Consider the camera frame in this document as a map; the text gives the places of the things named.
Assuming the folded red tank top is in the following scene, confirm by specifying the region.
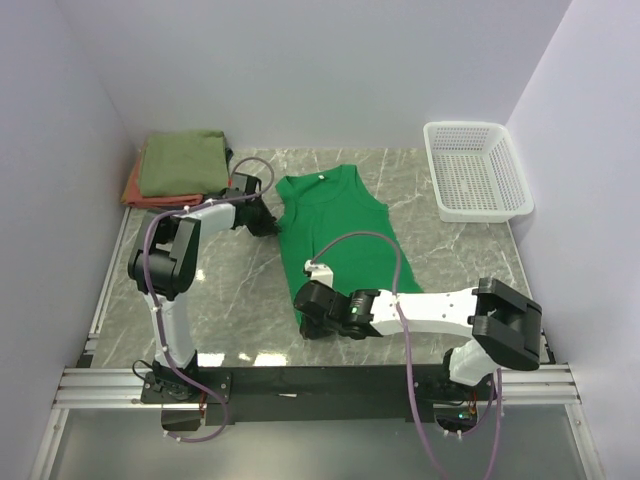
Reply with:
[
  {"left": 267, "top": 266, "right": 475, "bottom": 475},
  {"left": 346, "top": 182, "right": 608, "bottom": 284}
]
[{"left": 121, "top": 148, "right": 210, "bottom": 208}]

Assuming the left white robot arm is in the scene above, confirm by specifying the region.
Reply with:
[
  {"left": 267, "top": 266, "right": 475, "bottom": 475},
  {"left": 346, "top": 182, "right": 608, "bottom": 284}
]
[{"left": 127, "top": 173, "right": 279, "bottom": 402}]

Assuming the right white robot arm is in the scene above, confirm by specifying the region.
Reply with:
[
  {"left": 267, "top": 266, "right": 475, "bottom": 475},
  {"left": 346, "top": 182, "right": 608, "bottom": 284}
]
[{"left": 294, "top": 278, "right": 542, "bottom": 399}]

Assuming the bright green tank top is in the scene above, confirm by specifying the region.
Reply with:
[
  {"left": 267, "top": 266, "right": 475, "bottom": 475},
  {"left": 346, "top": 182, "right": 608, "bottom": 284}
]
[{"left": 276, "top": 164, "right": 398, "bottom": 297}]

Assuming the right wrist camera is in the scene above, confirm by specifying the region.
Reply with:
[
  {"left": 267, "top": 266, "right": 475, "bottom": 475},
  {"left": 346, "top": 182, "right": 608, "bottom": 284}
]
[{"left": 303, "top": 260, "right": 334, "bottom": 288}]

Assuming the white plastic basket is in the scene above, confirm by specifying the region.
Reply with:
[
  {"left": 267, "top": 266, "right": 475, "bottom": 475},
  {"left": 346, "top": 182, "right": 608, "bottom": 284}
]
[{"left": 423, "top": 121, "right": 534, "bottom": 223}]

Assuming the aluminium frame rail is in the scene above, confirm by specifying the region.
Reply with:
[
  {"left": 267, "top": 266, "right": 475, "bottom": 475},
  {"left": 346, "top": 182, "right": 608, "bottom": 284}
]
[{"left": 53, "top": 365, "right": 579, "bottom": 410}]

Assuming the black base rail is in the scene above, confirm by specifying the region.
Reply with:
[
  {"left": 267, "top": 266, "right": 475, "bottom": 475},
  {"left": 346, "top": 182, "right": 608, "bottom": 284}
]
[{"left": 140, "top": 365, "right": 491, "bottom": 431}]

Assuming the olive green graphic tank top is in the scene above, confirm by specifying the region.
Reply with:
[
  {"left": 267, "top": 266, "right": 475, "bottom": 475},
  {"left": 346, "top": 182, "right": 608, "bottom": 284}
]
[{"left": 138, "top": 130, "right": 229, "bottom": 197}]

